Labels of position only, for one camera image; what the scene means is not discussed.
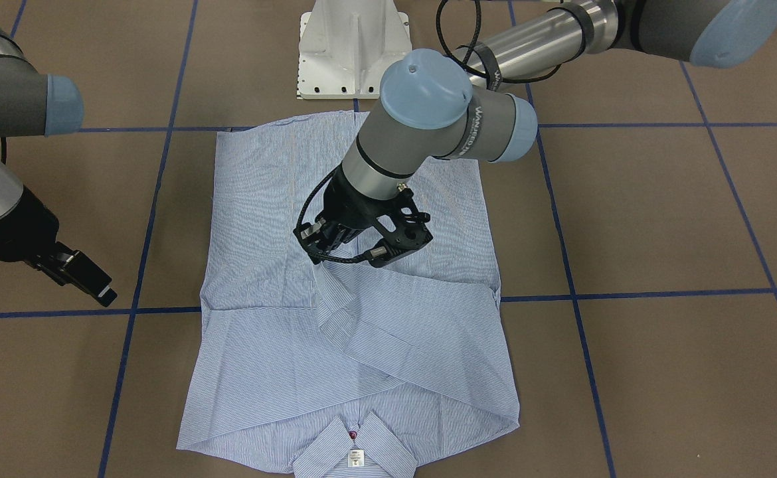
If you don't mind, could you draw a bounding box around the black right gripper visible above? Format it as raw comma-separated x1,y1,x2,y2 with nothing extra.
0,189,118,307

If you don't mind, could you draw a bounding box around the blue striped button shirt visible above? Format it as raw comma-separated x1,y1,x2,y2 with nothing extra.
177,111,520,477

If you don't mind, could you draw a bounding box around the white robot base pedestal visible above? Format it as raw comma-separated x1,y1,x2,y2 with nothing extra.
297,1,412,100

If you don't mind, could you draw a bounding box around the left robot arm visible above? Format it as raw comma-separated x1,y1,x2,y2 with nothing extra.
292,1,777,268

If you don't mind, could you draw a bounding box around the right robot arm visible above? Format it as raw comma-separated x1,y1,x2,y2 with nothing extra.
0,27,116,307

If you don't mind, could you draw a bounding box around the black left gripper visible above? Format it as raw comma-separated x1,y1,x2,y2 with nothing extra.
294,166,389,263

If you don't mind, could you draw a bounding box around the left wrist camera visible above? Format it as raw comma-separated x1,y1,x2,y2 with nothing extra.
365,188,433,268

